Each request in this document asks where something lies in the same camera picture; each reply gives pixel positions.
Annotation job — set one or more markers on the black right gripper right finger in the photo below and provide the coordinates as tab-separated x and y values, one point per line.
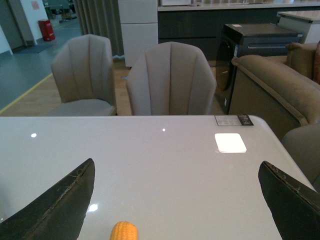
295	207

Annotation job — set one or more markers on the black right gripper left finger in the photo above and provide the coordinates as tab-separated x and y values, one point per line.
58	213

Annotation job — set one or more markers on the yellow corn cob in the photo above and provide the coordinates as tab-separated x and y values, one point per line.
124	230

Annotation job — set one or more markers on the grey chair right edge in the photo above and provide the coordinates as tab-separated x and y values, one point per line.
303	145

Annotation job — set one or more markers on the table label sticker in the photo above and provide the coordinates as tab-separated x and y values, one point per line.
233	120

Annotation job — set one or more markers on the brown sofa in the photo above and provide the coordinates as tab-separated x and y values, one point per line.
282	90

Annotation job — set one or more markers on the beige chair left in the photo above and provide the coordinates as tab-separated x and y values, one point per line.
83	72

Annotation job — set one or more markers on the beige chair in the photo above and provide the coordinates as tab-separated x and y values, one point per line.
171	78
83	72

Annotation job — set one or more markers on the beige chair middle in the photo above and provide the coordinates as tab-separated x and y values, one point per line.
171	78

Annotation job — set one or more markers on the white island counter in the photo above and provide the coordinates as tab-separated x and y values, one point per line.
305	22

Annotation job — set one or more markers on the red box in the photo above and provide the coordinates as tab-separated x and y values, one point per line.
46	29

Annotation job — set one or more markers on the beige curtain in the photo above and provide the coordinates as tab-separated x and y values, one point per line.
101	18

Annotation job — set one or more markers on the dark kitchen counter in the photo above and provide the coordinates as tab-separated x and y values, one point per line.
201	25

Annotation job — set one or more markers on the white cabinet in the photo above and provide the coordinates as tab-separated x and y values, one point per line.
139	27

